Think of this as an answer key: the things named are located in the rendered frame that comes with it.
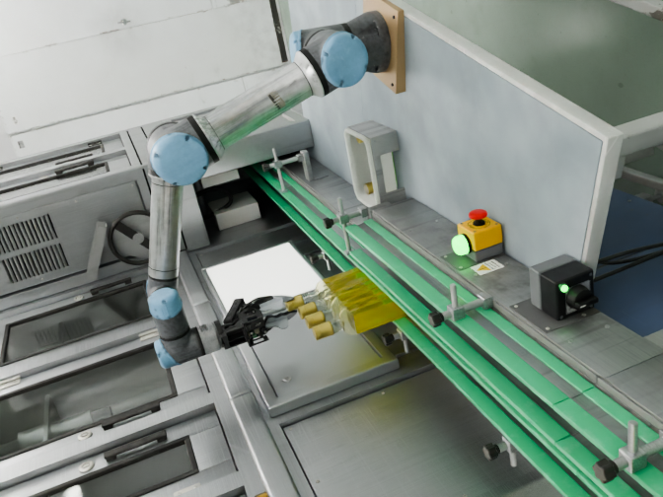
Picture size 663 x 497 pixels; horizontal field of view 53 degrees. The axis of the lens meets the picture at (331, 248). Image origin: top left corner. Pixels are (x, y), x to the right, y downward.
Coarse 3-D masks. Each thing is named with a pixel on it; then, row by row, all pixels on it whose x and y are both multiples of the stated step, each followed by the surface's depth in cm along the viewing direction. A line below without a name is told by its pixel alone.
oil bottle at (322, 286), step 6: (348, 270) 180; (354, 270) 180; (360, 270) 179; (336, 276) 178; (342, 276) 178; (348, 276) 177; (354, 276) 177; (360, 276) 177; (318, 282) 178; (324, 282) 177; (330, 282) 176; (336, 282) 176; (342, 282) 176; (318, 288) 176; (324, 288) 175; (318, 294) 176
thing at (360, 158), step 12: (348, 132) 190; (348, 144) 195; (360, 144) 196; (348, 156) 197; (360, 156) 198; (372, 156) 183; (360, 168) 199; (372, 168) 183; (360, 180) 201; (372, 180) 184; (360, 192) 202; (372, 204) 193
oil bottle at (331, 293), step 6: (366, 276) 176; (348, 282) 174; (354, 282) 174; (360, 282) 173; (366, 282) 173; (372, 282) 172; (330, 288) 173; (336, 288) 173; (342, 288) 172; (348, 288) 171; (354, 288) 171; (324, 294) 172; (330, 294) 171; (336, 294) 170; (342, 294) 170; (324, 300) 171; (330, 300) 170; (330, 306) 170
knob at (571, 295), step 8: (576, 288) 116; (584, 288) 116; (568, 296) 117; (576, 296) 115; (584, 296) 116; (592, 296) 116; (568, 304) 117; (576, 304) 115; (584, 304) 115; (592, 304) 115
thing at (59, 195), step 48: (96, 144) 293; (144, 144) 270; (0, 192) 252; (48, 192) 233; (96, 192) 240; (144, 192) 245; (192, 192) 251; (0, 240) 235; (48, 240) 241; (192, 240) 257; (0, 288) 240; (48, 288) 244
